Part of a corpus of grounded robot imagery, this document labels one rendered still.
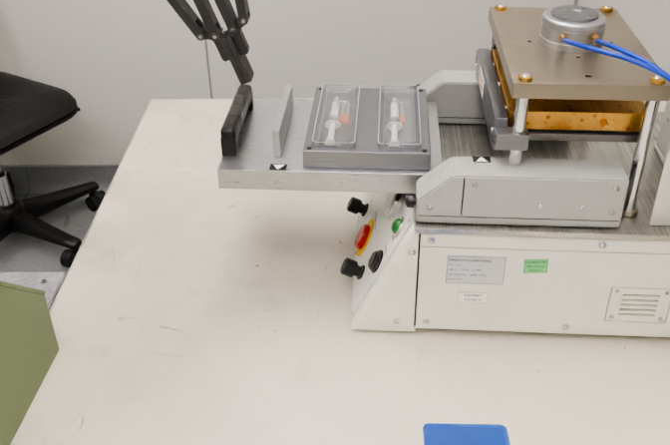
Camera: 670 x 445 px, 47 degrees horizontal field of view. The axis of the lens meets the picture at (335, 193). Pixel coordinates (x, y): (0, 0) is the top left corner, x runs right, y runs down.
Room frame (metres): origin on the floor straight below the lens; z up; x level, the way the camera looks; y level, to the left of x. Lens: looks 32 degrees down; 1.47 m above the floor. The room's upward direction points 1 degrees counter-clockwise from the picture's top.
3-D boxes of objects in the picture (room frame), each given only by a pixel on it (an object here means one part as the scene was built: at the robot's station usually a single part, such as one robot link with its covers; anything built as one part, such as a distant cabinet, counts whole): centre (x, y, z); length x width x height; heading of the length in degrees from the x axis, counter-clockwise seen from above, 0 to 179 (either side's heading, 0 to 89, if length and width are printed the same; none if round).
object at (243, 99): (0.98, 0.14, 0.99); 0.15 x 0.02 x 0.04; 176
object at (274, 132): (0.97, 0.00, 0.97); 0.30 x 0.22 x 0.08; 86
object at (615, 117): (0.94, -0.31, 1.07); 0.22 x 0.17 x 0.10; 176
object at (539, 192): (0.81, -0.22, 0.97); 0.26 x 0.05 x 0.07; 86
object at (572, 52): (0.92, -0.34, 1.08); 0.31 x 0.24 x 0.13; 176
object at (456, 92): (1.09, -0.25, 0.97); 0.25 x 0.05 x 0.07; 86
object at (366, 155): (0.96, -0.05, 0.98); 0.20 x 0.17 x 0.03; 176
